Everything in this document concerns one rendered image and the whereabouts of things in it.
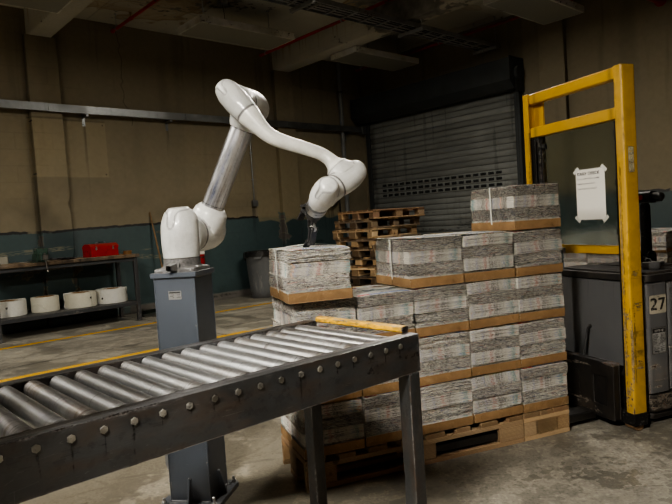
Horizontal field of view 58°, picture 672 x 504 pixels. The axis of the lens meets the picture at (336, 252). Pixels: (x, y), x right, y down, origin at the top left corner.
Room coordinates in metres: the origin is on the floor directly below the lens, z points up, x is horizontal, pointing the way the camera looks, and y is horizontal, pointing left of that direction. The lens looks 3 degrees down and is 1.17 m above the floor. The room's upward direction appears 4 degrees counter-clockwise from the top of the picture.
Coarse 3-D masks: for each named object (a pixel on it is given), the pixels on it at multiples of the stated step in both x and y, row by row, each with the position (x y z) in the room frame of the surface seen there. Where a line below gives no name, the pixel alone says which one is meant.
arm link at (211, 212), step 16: (256, 96) 2.61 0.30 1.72; (240, 128) 2.65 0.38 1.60; (224, 144) 2.69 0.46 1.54; (240, 144) 2.68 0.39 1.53; (224, 160) 2.68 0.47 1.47; (240, 160) 2.71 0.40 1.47; (224, 176) 2.69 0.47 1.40; (208, 192) 2.71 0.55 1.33; (224, 192) 2.71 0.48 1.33; (208, 208) 2.70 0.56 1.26; (208, 224) 2.69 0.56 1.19; (224, 224) 2.77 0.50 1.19; (208, 240) 2.68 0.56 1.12
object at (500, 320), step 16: (480, 320) 2.89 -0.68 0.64; (496, 320) 2.92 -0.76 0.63; (512, 320) 2.96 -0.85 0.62; (480, 368) 2.88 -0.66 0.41; (496, 368) 2.92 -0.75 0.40; (512, 368) 2.95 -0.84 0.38; (384, 384) 2.70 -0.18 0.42; (336, 400) 2.61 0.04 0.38; (480, 416) 2.88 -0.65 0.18; (496, 416) 2.91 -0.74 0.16; (400, 432) 2.72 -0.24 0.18; (432, 432) 2.78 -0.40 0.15; (336, 448) 2.61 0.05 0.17; (352, 448) 2.64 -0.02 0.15
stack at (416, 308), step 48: (384, 288) 2.90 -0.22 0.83; (432, 288) 2.81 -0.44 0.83; (480, 288) 2.90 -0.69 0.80; (432, 336) 2.80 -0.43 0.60; (480, 336) 2.89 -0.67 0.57; (432, 384) 2.81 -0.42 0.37; (480, 384) 2.89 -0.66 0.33; (288, 432) 2.79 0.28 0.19; (336, 432) 2.62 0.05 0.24; (384, 432) 2.70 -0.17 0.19; (480, 432) 2.88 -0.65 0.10; (336, 480) 2.61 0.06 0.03
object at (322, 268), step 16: (288, 256) 2.50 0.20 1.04; (304, 256) 2.52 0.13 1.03; (320, 256) 2.54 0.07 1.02; (336, 256) 2.56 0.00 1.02; (288, 272) 2.50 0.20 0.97; (304, 272) 2.53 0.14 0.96; (320, 272) 2.54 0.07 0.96; (336, 272) 2.57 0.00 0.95; (288, 288) 2.50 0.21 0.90; (304, 288) 2.53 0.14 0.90; (320, 288) 2.54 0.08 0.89; (336, 288) 2.56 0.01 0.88
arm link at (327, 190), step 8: (328, 176) 2.38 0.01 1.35; (320, 184) 2.35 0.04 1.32; (328, 184) 2.35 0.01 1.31; (336, 184) 2.37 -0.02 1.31; (312, 192) 2.40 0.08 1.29; (320, 192) 2.36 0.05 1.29; (328, 192) 2.35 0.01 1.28; (336, 192) 2.37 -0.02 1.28; (344, 192) 2.45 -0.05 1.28; (312, 200) 2.41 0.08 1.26; (320, 200) 2.38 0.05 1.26; (328, 200) 2.38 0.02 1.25; (336, 200) 2.42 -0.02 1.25; (312, 208) 2.46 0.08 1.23; (320, 208) 2.42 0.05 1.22; (328, 208) 2.45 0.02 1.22
